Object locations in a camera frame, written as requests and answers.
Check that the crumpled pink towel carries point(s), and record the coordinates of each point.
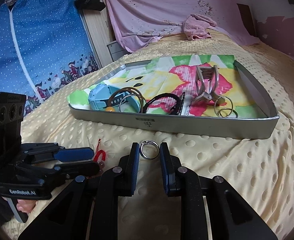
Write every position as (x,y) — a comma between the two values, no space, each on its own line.
(195,26)

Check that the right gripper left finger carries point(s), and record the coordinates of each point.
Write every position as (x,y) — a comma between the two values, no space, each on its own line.
(88,208)

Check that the silver metal hair claw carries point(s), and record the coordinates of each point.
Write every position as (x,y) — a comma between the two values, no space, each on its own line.
(207,81)

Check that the brown hair tie orange bead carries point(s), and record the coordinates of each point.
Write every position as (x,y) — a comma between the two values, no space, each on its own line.
(127,94)

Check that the yellow dotted bed blanket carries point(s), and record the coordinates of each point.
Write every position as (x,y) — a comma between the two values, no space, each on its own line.
(262,171)

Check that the light blue smart watch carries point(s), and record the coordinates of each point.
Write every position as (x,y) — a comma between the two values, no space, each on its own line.
(99,95)

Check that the grey drawer cabinet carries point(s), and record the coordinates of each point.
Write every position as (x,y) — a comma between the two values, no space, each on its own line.
(116,50)

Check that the thin silver hoop rings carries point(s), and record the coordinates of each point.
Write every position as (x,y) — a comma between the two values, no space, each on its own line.
(224,107)

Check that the black hanging bag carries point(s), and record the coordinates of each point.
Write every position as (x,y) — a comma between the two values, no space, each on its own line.
(95,5)

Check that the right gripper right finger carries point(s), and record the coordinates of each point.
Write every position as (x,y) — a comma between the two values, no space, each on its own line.
(210,207)

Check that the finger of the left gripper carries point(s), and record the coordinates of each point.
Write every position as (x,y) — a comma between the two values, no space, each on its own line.
(65,170)
(69,153)

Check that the blue fabric wardrobe cover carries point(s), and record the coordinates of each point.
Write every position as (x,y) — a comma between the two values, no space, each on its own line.
(43,48)

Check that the beige wooden wardrobe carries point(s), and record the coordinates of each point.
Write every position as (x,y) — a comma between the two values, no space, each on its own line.
(100,33)

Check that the grey metal tray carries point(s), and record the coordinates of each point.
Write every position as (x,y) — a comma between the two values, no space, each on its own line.
(239,128)

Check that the pink hanging sheet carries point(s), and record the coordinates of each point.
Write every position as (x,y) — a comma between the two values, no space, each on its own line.
(136,23)

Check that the person's left hand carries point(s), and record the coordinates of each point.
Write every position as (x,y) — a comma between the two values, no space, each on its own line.
(26,205)

